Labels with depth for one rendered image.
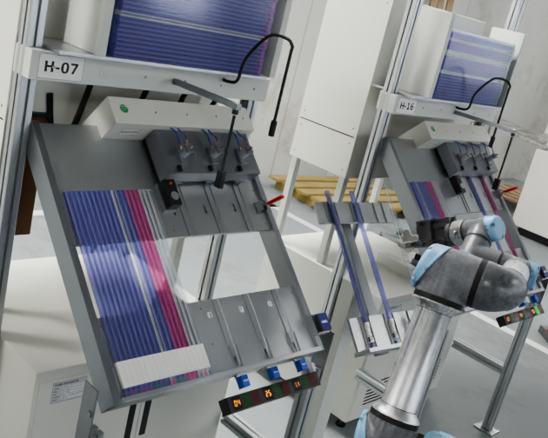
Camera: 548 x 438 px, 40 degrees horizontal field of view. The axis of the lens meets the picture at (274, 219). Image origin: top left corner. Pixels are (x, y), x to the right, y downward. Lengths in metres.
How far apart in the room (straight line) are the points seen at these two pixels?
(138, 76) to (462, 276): 0.95
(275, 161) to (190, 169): 5.00
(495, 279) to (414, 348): 0.24
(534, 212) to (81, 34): 5.99
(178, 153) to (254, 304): 0.46
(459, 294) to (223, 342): 0.60
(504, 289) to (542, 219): 5.68
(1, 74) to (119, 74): 0.30
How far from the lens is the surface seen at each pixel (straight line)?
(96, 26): 1.87
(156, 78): 2.02
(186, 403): 2.36
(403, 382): 1.75
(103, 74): 1.93
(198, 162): 2.05
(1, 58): 2.04
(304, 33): 6.84
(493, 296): 1.73
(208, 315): 1.92
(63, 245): 1.78
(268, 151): 6.90
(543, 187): 7.40
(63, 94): 2.07
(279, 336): 2.05
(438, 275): 1.73
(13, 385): 2.07
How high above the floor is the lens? 1.62
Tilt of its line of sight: 16 degrees down
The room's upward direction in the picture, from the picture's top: 14 degrees clockwise
